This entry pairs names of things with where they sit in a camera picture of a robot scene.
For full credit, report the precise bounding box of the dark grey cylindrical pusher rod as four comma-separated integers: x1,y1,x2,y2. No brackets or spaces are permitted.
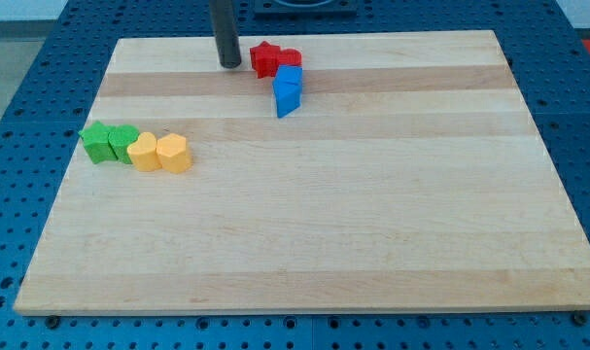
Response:
208,0,242,69

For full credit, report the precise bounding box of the blue cube block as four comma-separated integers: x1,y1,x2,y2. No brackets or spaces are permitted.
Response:
275,65,303,85

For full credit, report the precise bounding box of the red star block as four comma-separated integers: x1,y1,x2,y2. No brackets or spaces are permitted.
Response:
250,41,281,79

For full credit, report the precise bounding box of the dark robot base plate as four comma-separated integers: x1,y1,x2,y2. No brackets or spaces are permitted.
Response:
251,0,360,18

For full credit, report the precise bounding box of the light wooden board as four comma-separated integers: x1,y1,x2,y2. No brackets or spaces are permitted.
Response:
15,30,590,316

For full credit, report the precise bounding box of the red round block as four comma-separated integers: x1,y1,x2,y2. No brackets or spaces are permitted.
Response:
277,49,302,66

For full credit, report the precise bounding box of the yellow hexagon block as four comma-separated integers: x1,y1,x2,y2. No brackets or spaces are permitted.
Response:
156,133,192,174

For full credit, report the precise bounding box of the green round block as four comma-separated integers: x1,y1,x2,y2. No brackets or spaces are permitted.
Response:
108,124,139,164

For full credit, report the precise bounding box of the blue triangular block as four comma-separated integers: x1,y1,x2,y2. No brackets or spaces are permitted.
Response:
272,80,302,119

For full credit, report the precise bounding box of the yellow heart block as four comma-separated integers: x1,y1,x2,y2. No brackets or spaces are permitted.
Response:
126,132,161,172

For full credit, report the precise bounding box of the green star block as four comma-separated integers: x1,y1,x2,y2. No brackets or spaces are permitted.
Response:
79,122,118,164

